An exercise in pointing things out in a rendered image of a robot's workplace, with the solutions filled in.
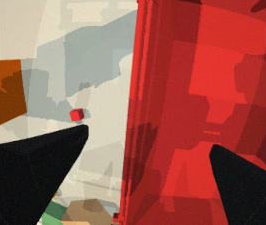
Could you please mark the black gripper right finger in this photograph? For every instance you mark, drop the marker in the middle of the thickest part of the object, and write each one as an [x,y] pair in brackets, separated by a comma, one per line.
[242,186]

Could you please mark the small green block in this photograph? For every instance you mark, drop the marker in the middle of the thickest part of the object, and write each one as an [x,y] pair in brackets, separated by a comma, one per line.
[53,214]

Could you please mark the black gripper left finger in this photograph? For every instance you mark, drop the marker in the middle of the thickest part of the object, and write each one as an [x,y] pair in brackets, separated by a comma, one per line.
[31,171]

